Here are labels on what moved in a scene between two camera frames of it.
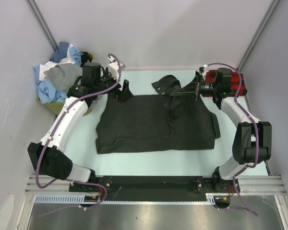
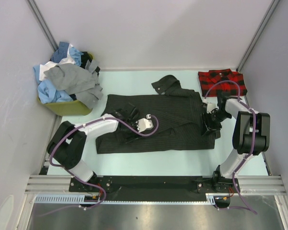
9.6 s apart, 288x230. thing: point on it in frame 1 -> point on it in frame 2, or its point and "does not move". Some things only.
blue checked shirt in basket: (61, 53) does not move
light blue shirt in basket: (47, 93) does not move
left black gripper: (126, 94) -> (129, 137)
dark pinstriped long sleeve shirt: (174, 119) does not move
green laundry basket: (56, 108) does not move
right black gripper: (197, 87) -> (209, 124)
